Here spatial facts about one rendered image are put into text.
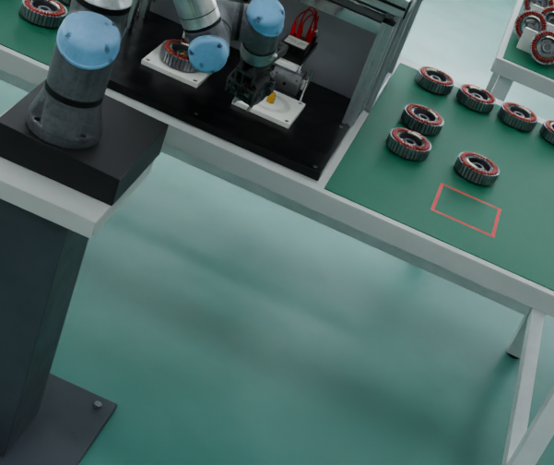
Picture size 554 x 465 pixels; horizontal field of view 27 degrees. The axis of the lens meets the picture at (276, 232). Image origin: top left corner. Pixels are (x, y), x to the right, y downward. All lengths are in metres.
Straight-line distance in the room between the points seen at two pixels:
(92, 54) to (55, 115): 0.15
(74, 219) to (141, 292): 1.16
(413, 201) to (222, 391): 0.79
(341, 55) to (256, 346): 0.88
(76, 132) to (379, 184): 0.79
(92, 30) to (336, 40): 0.94
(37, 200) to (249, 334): 1.25
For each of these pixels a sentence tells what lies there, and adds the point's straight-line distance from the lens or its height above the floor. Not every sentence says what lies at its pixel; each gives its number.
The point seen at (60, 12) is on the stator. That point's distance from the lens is 2.94.
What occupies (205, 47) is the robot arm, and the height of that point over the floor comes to 1.10.
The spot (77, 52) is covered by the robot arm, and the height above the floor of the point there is 1.02.
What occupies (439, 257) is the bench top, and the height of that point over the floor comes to 0.72.
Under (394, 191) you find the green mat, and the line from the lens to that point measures 2.72.
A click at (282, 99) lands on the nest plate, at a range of 2.87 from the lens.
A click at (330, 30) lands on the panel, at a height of 0.92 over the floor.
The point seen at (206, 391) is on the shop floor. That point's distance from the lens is 3.11.
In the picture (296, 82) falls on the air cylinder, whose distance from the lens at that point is 2.93.
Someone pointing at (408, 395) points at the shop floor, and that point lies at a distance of 3.41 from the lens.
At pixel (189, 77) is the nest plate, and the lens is 2.82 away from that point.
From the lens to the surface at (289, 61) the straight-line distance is 2.84.
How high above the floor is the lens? 1.94
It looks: 30 degrees down
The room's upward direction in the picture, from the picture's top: 21 degrees clockwise
